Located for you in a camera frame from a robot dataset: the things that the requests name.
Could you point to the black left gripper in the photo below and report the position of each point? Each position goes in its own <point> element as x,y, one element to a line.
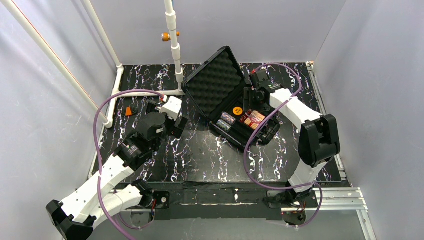
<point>180,123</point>

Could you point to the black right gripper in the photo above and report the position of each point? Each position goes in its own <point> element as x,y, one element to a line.
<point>251,96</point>

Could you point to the red playing card box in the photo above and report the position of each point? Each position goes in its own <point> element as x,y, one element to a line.
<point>254,119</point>

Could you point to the black foam-lined poker case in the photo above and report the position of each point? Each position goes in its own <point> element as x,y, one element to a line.
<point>217,86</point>

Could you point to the green blue poker chip stack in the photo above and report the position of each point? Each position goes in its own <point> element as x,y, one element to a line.
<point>223,125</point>

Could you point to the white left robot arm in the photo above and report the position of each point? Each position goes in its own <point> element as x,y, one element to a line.
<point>76,216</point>

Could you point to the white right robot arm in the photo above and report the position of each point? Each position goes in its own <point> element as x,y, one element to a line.
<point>318,142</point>

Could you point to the orange hex key set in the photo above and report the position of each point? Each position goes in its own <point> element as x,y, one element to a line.
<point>129,111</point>

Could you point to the orange dealer button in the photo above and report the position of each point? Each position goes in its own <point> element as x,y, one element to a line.
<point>237,111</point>

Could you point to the red dice in case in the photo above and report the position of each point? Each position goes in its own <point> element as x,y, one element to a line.
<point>245,118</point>

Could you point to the orange clamp on pipe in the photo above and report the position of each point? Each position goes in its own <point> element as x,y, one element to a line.
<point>166,37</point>

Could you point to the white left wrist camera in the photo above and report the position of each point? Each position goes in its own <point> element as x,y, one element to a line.
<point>171,107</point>

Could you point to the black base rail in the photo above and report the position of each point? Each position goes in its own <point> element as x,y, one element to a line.
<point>212,200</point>

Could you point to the white PVC pipe frame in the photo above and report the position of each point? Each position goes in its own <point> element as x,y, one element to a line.
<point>27,25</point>

